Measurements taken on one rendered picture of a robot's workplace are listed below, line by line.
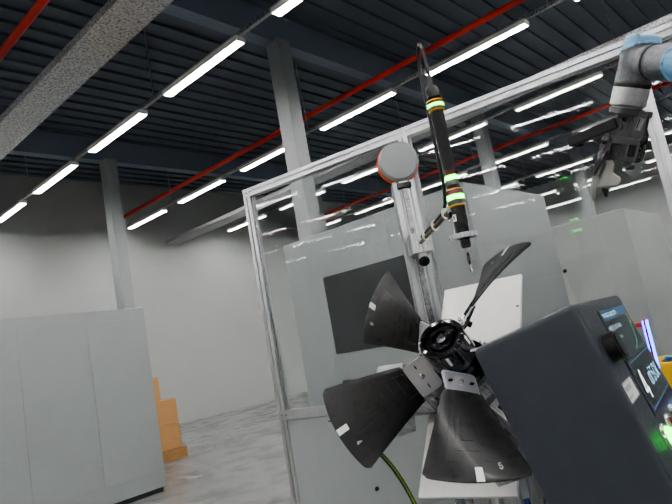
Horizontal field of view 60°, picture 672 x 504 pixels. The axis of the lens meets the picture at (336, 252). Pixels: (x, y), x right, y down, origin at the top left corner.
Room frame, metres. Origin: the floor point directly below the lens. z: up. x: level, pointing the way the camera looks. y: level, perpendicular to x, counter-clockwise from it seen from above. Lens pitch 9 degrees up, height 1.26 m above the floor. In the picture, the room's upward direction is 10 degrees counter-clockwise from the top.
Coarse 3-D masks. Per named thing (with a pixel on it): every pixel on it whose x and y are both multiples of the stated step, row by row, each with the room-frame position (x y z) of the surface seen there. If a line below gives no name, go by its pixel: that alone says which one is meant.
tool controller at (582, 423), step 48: (528, 336) 0.57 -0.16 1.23; (576, 336) 0.54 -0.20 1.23; (624, 336) 0.65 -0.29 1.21; (528, 384) 0.57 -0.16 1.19; (576, 384) 0.55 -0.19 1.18; (624, 384) 0.55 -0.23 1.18; (528, 432) 0.58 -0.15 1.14; (576, 432) 0.55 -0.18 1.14; (624, 432) 0.53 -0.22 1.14; (576, 480) 0.56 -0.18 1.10; (624, 480) 0.54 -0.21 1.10
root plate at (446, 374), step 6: (444, 372) 1.44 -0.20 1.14; (450, 372) 1.45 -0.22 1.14; (456, 372) 1.45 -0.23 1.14; (444, 378) 1.43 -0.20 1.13; (450, 378) 1.44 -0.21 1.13; (456, 378) 1.44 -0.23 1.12; (462, 378) 1.45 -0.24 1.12; (468, 378) 1.46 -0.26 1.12; (474, 378) 1.46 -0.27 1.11; (444, 384) 1.42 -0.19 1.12; (450, 384) 1.42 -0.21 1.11; (456, 384) 1.43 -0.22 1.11; (468, 384) 1.44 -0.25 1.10; (474, 384) 1.45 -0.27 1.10; (462, 390) 1.42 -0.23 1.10; (468, 390) 1.43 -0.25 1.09; (474, 390) 1.43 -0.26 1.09
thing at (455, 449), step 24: (456, 408) 1.37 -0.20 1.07; (480, 408) 1.39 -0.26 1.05; (432, 432) 1.33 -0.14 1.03; (456, 432) 1.33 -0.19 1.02; (480, 432) 1.34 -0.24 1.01; (504, 432) 1.35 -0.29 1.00; (432, 456) 1.29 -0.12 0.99; (456, 456) 1.29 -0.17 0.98; (480, 456) 1.29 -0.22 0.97; (504, 456) 1.30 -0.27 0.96; (456, 480) 1.26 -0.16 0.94; (504, 480) 1.26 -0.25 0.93
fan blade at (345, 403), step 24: (360, 384) 1.54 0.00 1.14; (384, 384) 1.52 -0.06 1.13; (408, 384) 1.51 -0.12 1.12; (336, 408) 1.55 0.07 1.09; (360, 408) 1.53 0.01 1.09; (384, 408) 1.52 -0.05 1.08; (408, 408) 1.51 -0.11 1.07; (360, 432) 1.52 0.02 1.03; (384, 432) 1.52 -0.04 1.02; (360, 456) 1.52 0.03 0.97
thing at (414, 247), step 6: (414, 234) 2.03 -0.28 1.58; (420, 234) 2.03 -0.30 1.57; (408, 240) 2.07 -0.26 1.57; (414, 240) 2.03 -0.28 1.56; (408, 246) 2.09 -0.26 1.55; (414, 246) 2.03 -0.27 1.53; (420, 246) 2.03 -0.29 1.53; (426, 246) 2.03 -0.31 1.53; (414, 252) 2.03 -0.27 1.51; (420, 252) 2.03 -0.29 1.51; (426, 252) 2.06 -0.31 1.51; (414, 258) 2.12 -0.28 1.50
